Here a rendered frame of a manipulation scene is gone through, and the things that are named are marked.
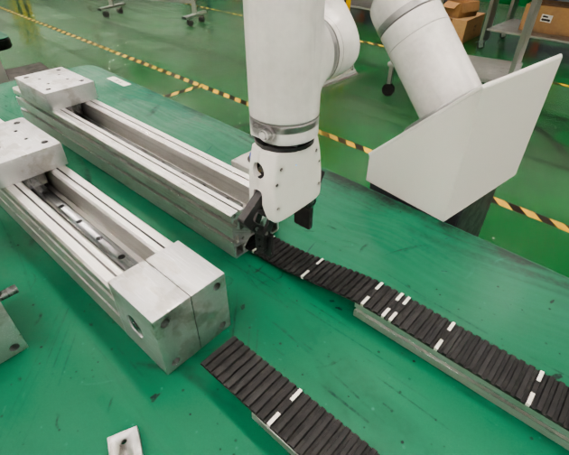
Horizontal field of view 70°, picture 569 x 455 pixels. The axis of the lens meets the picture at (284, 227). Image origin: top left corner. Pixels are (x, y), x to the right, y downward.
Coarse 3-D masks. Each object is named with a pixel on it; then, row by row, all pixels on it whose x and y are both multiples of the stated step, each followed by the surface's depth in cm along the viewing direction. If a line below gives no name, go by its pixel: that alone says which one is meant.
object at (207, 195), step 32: (64, 128) 89; (96, 128) 82; (128, 128) 84; (96, 160) 85; (128, 160) 74; (160, 160) 77; (192, 160) 73; (160, 192) 71; (192, 192) 64; (224, 192) 71; (192, 224) 68; (224, 224) 61
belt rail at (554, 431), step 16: (368, 320) 53; (384, 320) 51; (400, 336) 51; (416, 352) 50; (432, 352) 48; (448, 368) 48; (464, 368) 46; (464, 384) 47; (480, 384) 45; (496, 400) 45; (512, 400) 43; (528, 416) 43; (544, 416) 41; (544, 432) 42; (560, 432) 41
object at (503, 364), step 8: (504, 352) 46; (496, 360) 46; (504, 360) 46; (512, 360) 46; (496, 368) 45; (504, 368) 45; (512, 368) 45; (488, 376) 44; (496, 376) 44; (504, 376) 44; (496, 384) 43; (504, 384) 44
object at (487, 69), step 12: (540, 0) 291; (528, 12) 258; (528, 24) 261; (528, 36) 305; (480, 60) 323; (492, 60) 323; (504, 60) 323; (516, 60) 275; (480, 72) 300; (492, 72) 300; (504, 72) 300
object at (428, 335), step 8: (432, 320) 50; (440, 320) 50; (448, 320) 50; (424, 328) 49; (432, 328) 49; (440, 328) 49; (416, 336) 48; (424, 336) 48; (432, 336) 48; (424, 344) 48; (432, 344) 48
